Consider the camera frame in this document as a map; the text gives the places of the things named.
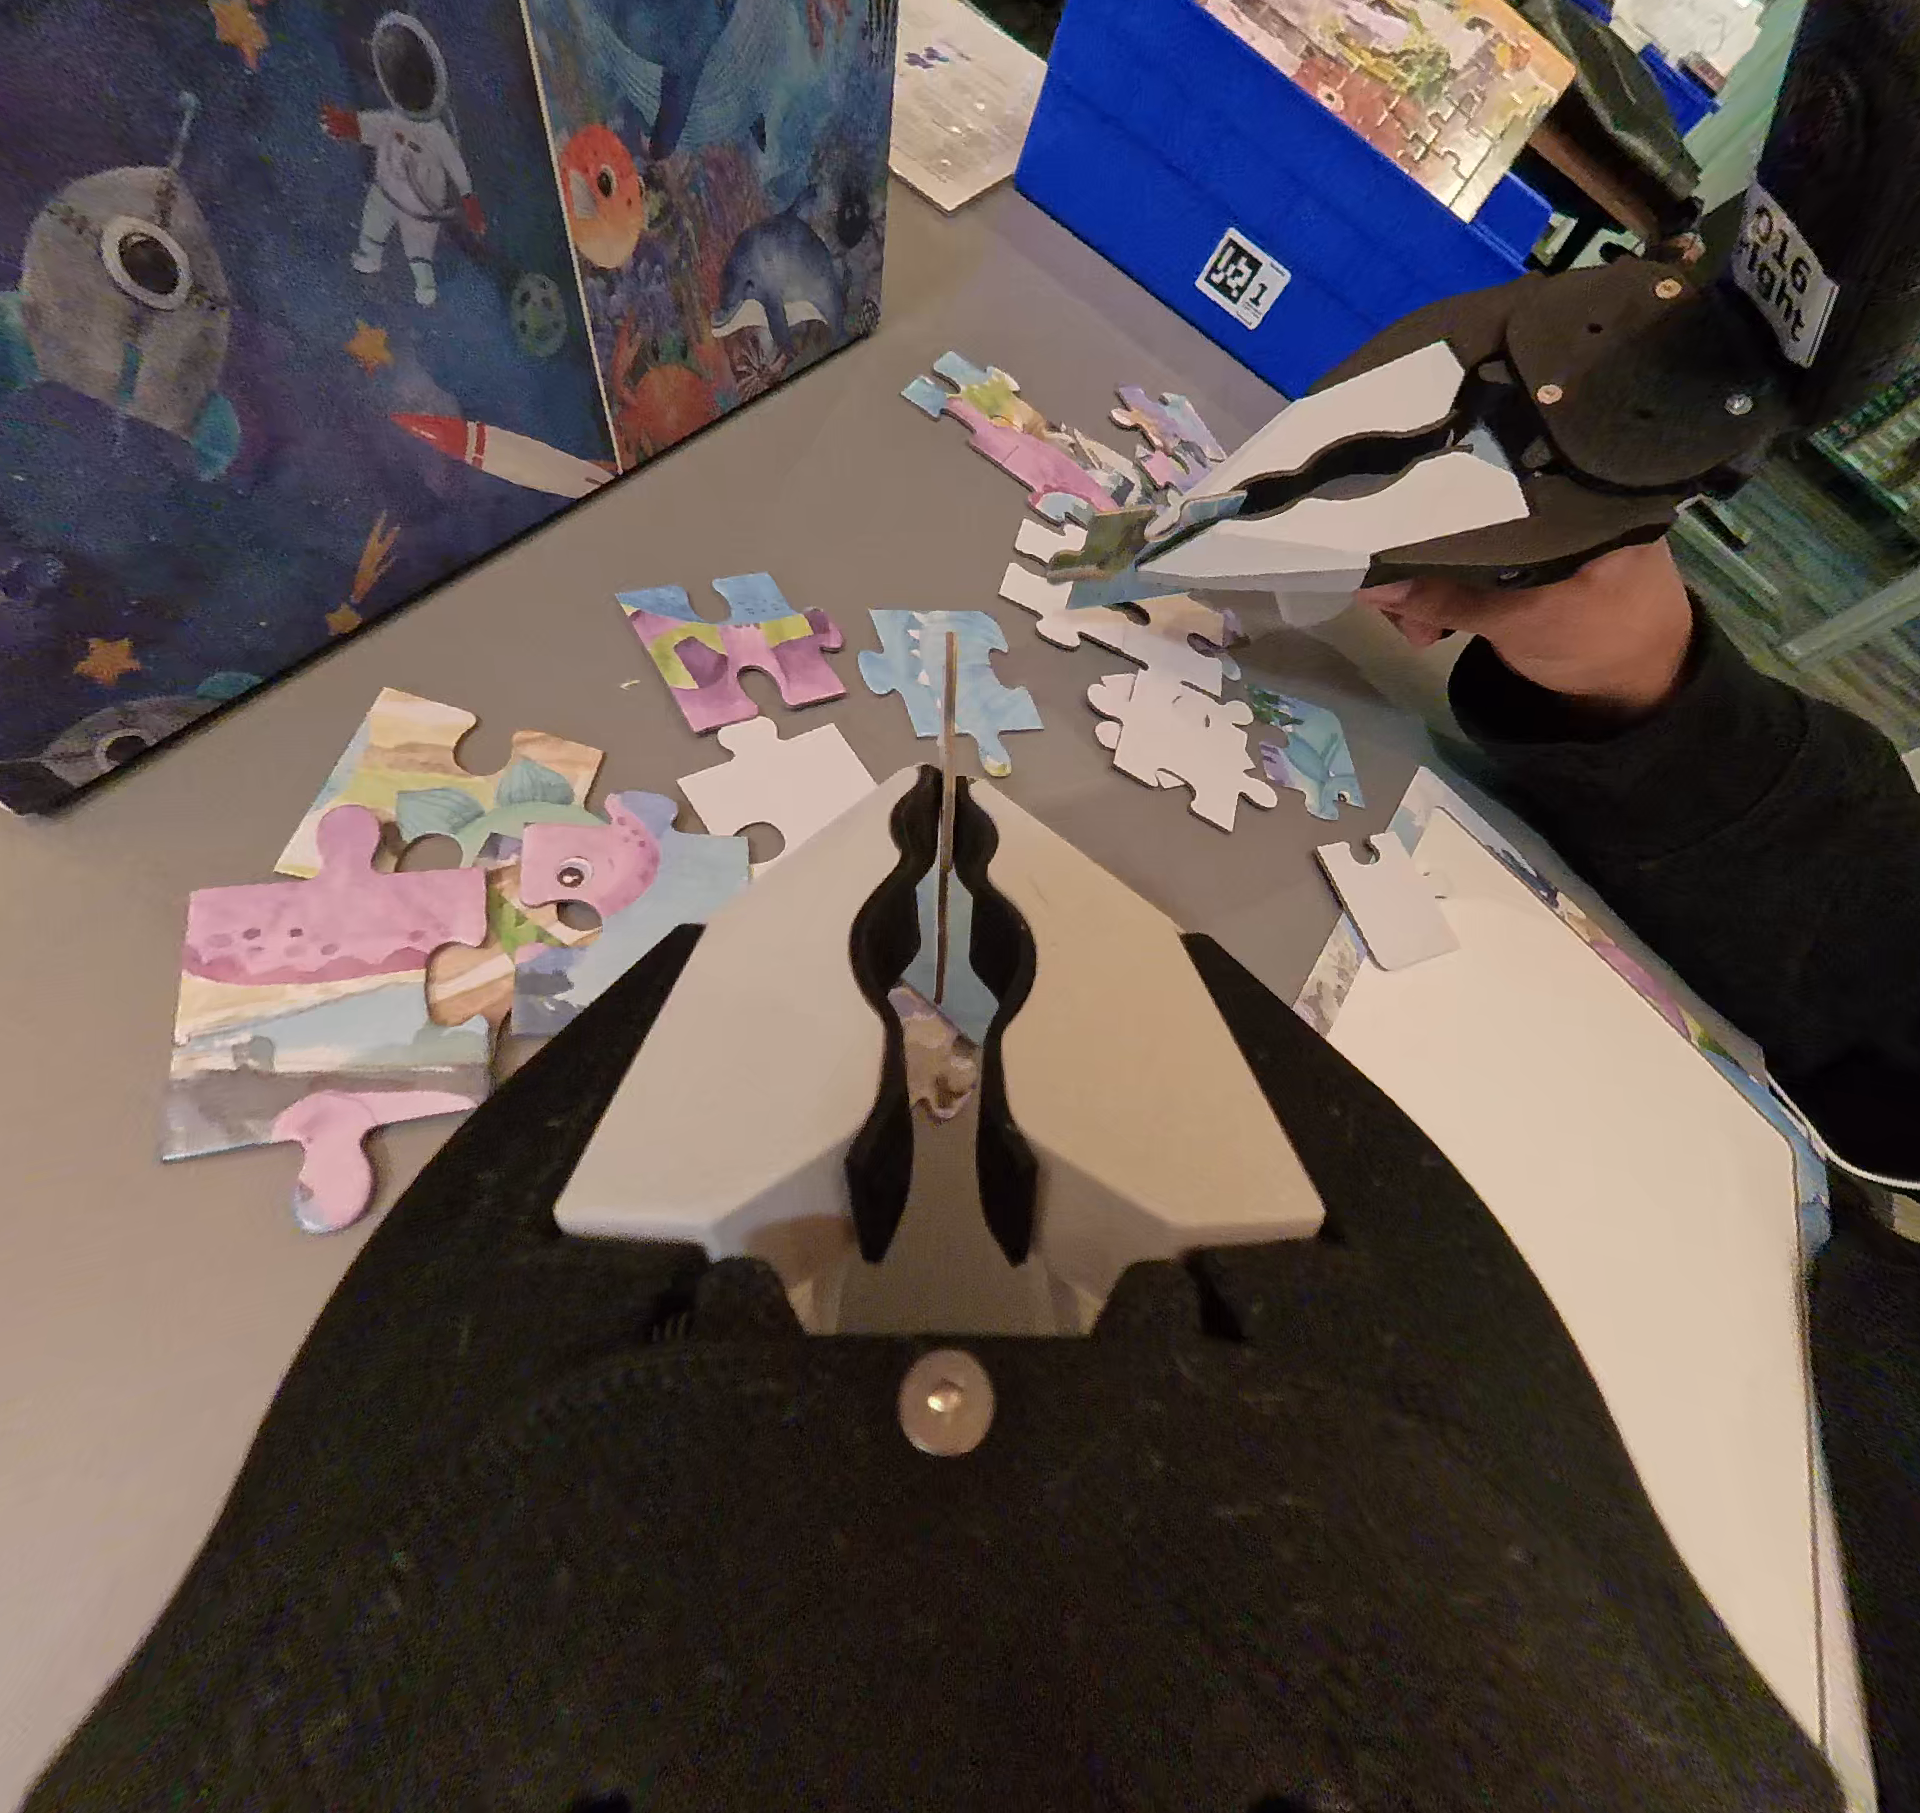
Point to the person's right hand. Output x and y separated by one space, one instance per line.
1546 605

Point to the light blue jigsaw piece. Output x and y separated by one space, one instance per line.
947 732

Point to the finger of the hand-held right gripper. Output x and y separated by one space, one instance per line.
1349 418
1394 522

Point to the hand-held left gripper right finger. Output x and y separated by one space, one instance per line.
1170 1094

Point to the pile of jigsaw pieces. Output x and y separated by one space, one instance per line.
1170 732

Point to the illustrated puzzle box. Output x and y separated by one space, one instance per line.
377 268

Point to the printed paper sheet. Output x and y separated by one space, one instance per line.
960 88

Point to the blue plastic bin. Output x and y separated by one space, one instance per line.
1201 147
1686 94

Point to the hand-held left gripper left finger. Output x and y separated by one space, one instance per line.
722 1094

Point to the person's right forearm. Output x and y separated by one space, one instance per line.
1697 821

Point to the puzzle tray with painted border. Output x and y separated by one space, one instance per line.
1577 1094

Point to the green blue jigsaw piece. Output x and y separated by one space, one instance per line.
1104 546

